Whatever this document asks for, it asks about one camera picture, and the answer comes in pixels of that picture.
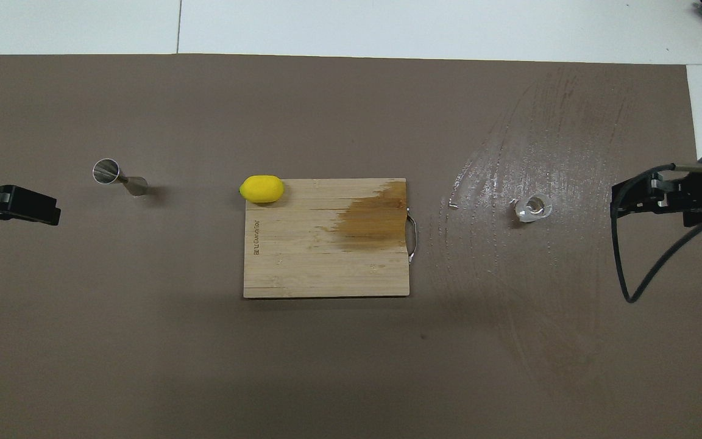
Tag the yellow lemon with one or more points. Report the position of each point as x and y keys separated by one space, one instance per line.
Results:
x=261 y=189

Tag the bamboo cutting board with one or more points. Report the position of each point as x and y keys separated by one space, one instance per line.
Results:
x=302 y=256

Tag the steel double jigger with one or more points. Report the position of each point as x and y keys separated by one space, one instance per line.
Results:
x=107 y=171

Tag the brown table mat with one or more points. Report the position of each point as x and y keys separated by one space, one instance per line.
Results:
x=144 y=335

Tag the small clear glass cup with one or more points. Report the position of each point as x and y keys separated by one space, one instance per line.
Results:
x=534 y=208

